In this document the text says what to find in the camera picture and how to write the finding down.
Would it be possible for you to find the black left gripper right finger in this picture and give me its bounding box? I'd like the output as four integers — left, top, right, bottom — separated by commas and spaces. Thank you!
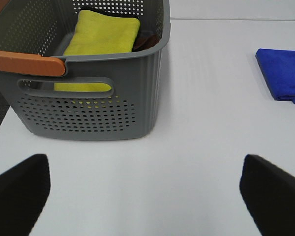
239, 154, 295, 236

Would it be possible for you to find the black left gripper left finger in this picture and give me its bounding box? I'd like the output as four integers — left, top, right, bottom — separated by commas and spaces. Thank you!
0, 154, 51, 236

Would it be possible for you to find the orange basket handle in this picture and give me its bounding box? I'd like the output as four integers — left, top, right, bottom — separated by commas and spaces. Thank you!
0, 0, 65, 76

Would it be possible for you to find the brown folded towel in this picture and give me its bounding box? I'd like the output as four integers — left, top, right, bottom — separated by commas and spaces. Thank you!
132, 30, 159, 52

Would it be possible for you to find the yellow folded towel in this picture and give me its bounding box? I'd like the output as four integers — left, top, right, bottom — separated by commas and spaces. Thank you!
54, 9, 141, 92

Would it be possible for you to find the grey perforated plastic basket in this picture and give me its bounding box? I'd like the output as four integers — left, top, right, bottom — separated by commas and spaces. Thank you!
0, 0, 171, 141

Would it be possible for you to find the blue towel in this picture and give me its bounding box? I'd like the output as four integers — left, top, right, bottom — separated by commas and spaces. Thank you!
256, 48, 295, 104

